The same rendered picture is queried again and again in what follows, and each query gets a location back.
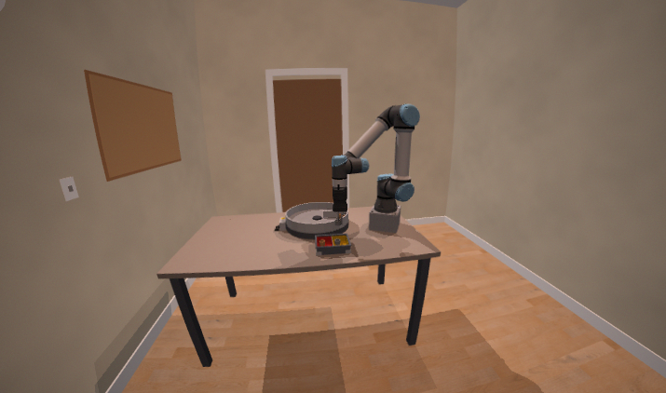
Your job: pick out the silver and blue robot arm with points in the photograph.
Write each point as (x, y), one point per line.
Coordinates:
(404, 118)

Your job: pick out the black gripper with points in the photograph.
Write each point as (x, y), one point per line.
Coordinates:
(340, 197)

